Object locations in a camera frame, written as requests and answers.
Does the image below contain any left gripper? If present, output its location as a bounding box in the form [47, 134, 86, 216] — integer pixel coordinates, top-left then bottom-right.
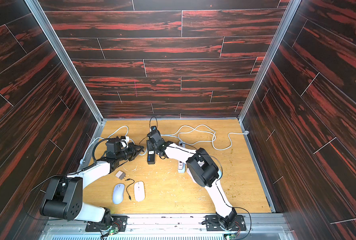
[115, 143, 144, 163]

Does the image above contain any pink charger adapter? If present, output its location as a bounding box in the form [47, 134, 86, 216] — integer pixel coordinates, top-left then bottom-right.
[116, 171, 126, 180]

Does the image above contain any black usb cable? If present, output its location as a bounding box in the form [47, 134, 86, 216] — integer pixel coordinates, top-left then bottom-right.
[125, 177, 136, 200]

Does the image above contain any white mouse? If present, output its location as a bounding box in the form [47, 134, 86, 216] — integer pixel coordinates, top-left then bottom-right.
[113, 183, 125, 205]

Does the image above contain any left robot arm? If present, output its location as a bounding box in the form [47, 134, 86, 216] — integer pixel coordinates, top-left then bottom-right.
[39, 143, 144, 227]

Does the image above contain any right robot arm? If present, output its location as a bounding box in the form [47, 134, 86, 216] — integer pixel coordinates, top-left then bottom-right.
[148, 133, 237, 231]

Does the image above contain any black power strip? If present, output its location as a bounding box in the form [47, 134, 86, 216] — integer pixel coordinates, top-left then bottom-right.
[147, 140, 156, 165]

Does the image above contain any white power strip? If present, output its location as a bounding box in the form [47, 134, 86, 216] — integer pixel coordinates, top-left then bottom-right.
[178, 142, 185, 174]

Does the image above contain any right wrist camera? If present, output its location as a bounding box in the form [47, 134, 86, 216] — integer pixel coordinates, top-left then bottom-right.
[149, 126, 161, 139]

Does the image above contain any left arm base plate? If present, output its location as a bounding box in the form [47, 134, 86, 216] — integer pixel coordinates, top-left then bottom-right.
[85, 215, 129, 234]

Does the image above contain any white power cable right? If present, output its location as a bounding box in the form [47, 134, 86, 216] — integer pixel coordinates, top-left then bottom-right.
[161, 124, 250, 151]

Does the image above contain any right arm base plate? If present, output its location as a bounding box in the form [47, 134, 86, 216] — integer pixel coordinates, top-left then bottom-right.
[201, 214, 247, 232]

